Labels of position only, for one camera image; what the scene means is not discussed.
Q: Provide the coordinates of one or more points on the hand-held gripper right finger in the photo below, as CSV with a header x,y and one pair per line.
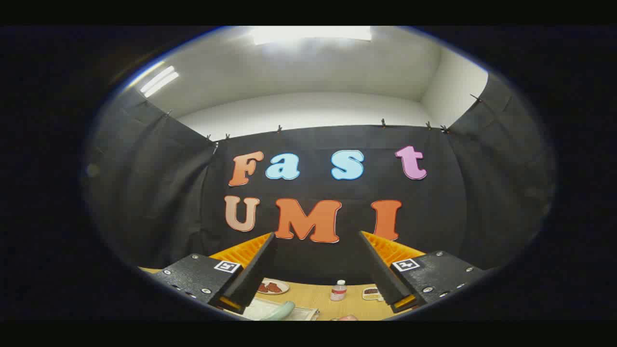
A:
x,y
381,270

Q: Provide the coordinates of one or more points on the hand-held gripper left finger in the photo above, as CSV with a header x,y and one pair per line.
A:
x,y
255,270

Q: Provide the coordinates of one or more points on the pale green plate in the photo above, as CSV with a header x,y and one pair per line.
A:
x,y
280,311

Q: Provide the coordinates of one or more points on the small beige meat dish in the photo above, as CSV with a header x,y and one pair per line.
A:
x,y
282,290

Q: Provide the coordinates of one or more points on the white divided snack tray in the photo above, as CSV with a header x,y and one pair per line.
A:
x,y
371,293

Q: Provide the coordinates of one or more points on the clear water bottle red label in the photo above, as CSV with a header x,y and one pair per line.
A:
x,y
338,291

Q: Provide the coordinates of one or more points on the black backdrop cloth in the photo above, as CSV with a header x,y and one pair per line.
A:
x,y
434,217

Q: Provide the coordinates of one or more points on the twin tube ceiling light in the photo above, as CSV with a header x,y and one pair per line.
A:
x,y
159,81

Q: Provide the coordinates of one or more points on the large ceiling light panel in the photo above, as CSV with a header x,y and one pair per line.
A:
x,y
311,33

